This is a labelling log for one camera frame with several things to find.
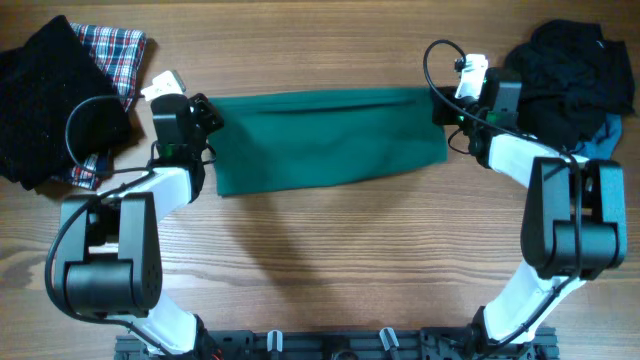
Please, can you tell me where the red plaid shirt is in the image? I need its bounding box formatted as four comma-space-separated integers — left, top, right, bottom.
50, 23, 147, 190

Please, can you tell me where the green cloth garment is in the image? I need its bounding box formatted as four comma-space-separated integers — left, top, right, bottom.
209, 87, 447, 196

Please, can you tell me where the black folded garment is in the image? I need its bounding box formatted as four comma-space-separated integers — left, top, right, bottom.
1, 15, 131, 190

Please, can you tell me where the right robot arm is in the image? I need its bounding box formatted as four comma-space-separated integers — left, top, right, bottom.
430, 79, 627, 353

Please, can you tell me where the black crumpled garment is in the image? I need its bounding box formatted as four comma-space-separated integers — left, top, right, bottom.
504, 19, 635, 150

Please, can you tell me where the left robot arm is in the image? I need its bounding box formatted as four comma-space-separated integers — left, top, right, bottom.
44, 93, 224, 359

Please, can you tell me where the blue denim garment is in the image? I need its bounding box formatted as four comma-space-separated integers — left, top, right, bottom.
573, 114, 623, 160

